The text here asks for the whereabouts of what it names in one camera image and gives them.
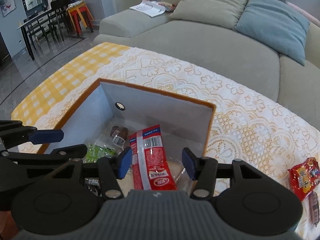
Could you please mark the white lace tablecloth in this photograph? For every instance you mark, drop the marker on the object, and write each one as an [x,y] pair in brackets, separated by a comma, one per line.
[238,121]

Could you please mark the dark sausage stick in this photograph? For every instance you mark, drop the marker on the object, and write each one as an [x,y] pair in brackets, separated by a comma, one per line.
[314,208]

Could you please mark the red chip bag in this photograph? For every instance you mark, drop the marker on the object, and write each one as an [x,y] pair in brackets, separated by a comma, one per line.
[304,178]

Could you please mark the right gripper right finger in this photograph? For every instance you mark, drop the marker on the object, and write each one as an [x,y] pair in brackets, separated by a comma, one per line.
[243,197]

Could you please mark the yellow checked tablecloth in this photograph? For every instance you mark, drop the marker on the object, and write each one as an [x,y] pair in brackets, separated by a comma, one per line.
[56,87]

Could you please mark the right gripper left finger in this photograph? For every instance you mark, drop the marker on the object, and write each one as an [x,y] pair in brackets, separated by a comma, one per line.
[71,196]

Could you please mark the black dining chair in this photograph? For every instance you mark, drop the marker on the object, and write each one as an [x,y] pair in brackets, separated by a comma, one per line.
[60,15]

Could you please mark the orange cardboard box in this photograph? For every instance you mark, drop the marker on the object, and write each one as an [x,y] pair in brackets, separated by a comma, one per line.
[87,117]

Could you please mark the beige cushion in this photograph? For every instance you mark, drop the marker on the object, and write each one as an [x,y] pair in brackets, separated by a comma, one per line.
[223,13]

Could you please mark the red white sausage packet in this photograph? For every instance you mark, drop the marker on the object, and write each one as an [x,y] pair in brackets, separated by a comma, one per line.
[149,163]

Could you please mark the grey green sofa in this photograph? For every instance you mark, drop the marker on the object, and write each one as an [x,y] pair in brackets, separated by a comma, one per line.
[228,53]

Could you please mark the green raisin snack packet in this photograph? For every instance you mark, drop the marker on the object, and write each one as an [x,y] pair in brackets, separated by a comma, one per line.
[95,152]

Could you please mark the red yellow stools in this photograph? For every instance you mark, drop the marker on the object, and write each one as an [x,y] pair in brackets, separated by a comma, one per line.
[80,15]

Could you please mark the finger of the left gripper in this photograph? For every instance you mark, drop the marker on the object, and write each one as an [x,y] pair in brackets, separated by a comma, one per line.
[14,133]
[58,156]

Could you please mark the white booklet on sofa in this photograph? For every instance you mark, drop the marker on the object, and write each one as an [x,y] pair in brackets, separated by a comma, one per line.
[153,8]

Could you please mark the blue cushion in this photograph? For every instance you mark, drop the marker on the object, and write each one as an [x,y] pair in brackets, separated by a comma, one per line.
[276,25]

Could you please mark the small chocolate cake packet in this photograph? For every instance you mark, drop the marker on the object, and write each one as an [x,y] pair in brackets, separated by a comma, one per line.
[119,135]

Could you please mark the dark dining table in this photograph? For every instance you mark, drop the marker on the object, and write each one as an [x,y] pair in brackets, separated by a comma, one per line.
[33,26]

